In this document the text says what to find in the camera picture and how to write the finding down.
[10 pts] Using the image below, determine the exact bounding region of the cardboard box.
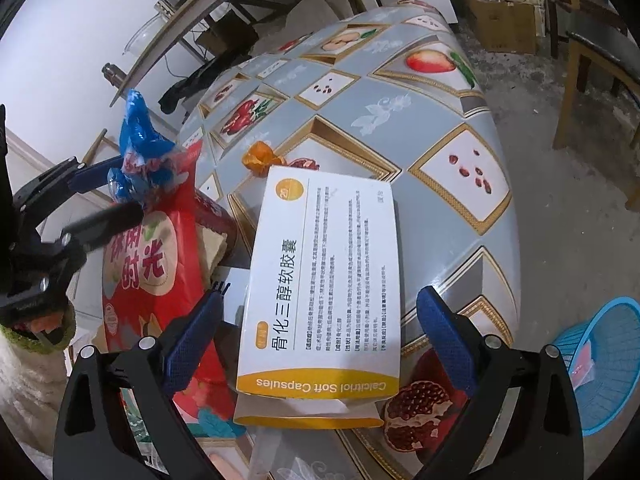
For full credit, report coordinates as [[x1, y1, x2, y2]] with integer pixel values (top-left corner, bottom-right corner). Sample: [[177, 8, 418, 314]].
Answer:
[[461, 0, 540, 56]]

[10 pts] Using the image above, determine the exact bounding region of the orange peel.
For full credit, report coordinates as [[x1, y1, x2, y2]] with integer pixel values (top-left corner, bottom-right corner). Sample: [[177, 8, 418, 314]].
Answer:
[[242, 141, 287, 177]]

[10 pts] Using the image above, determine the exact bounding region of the brown cardboard piece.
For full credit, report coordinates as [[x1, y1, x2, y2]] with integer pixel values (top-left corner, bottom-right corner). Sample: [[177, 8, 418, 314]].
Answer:
[[196, 222, 229, 282]]

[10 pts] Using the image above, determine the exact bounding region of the white paper sheet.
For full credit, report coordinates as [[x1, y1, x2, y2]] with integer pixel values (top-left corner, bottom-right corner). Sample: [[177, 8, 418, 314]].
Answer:
[[210, 265, 252, 323]]

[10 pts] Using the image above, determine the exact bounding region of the fruit-print tablecloth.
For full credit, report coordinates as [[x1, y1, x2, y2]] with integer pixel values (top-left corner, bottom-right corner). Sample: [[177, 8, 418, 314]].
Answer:
[[177, 0, 521, 480]]

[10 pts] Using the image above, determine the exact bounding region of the black cloth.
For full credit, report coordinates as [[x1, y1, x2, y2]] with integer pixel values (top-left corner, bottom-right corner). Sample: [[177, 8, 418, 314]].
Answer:
[[159, 59, 232, 117]]

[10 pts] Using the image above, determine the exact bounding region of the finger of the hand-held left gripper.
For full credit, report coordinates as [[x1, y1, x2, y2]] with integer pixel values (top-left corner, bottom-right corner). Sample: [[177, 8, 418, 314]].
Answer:
[[17, 157, 123, 221], [60, 202, 146, 253]]

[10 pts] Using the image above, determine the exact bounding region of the red snack bag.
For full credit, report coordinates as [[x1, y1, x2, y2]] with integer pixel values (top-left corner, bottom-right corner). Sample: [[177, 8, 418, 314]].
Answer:
[[101, 140, 238, 428]]

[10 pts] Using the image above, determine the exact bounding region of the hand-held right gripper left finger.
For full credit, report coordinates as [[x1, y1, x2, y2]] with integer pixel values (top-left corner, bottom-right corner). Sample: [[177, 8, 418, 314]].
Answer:
[[52, 290, 226, 480]]

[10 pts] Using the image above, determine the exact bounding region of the metal thermos flask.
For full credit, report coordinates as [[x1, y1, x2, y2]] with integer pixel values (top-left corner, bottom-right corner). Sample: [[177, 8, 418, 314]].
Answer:
[[101, 62, 127, 92]]

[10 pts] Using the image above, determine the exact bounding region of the person's left forearm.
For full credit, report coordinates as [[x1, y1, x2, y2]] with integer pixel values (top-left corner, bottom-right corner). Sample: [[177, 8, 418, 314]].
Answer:
[[0, 305, 78, 456]]

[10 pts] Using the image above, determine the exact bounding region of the white and yellow medicine box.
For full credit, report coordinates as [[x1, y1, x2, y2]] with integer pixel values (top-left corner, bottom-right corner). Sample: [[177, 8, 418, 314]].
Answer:
[[234, 164, 402, 429]]

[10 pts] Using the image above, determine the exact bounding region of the blue plastic basket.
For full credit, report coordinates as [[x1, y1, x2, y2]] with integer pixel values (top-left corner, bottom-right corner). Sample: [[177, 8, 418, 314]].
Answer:
[[544, 297, 640, 437]]

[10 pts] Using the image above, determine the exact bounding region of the blue plastic wrapper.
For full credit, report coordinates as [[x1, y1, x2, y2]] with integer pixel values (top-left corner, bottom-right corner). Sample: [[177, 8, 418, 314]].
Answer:
[[107, 89, 182, 213]]

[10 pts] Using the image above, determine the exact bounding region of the clear plastic bowl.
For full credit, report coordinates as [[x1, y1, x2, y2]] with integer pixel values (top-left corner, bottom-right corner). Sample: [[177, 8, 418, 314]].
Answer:
[[122, 12, 167, 57]]

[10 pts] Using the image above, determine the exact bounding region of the red box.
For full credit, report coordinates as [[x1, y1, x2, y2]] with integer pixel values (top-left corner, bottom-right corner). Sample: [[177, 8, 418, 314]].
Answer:
[[192, 190, 238, 243]]

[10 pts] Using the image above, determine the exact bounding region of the wooden chair with black seat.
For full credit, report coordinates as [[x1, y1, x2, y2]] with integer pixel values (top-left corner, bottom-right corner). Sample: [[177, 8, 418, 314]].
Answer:
[[542, 0, 640, 153]]

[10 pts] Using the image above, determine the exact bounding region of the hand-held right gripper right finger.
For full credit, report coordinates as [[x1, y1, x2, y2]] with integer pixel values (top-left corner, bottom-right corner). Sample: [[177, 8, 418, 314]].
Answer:
[[417, 286, 586, 480]]

